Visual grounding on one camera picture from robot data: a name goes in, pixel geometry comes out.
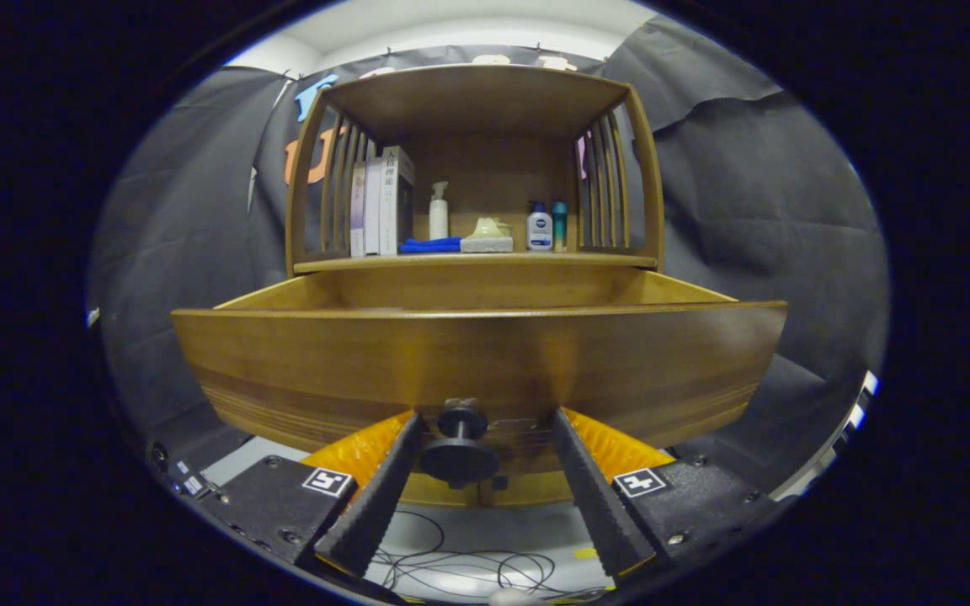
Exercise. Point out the yellow floor tape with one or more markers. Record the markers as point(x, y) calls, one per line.
point(586, 553)

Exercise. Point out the white and black book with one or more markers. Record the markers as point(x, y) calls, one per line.
point(391, 202)

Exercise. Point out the blue cloth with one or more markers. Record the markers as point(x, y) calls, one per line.
point(430, 246)

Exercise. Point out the white lotion bottle blue cap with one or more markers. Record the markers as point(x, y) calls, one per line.
point(540, 229)

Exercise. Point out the wooden cabinet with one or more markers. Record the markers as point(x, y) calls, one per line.
point(477, 101)

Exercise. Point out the white pump bottle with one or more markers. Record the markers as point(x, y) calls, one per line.
point(439, 219)

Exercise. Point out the wooden countertop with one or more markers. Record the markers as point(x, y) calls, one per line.
point(552, 258)

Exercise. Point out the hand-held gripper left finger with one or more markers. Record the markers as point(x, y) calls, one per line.
point(380, 505)

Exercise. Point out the teal bottle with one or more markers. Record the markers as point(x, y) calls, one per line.
point(559, 225)

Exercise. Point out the thin white book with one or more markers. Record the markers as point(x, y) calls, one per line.
point(372, 210)

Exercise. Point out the wooden drawer with black knob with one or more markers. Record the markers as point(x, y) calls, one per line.
point(325, 362)

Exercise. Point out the black equipment box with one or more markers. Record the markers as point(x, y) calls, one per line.
point(186, 480)

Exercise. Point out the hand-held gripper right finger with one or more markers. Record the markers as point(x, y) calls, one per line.
point(599, 505)

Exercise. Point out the purple spine book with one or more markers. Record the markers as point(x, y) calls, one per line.
point(357, 210)

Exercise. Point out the pale green brush grey pad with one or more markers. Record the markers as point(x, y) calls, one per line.
point(485, 237)

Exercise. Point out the white and black board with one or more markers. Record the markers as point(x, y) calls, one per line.
point(860, 408)

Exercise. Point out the white device with blue glow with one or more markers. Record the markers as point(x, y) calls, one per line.
point(93, 317)

